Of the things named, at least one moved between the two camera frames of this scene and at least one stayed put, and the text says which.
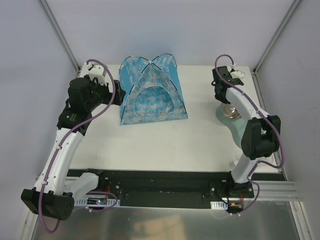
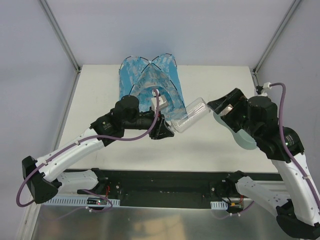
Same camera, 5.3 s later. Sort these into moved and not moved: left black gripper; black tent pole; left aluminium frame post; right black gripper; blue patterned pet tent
Moved: left black gripper; right black gripper; black tent pole
Not moved: left aluminium frame post; blue patterned pet tent
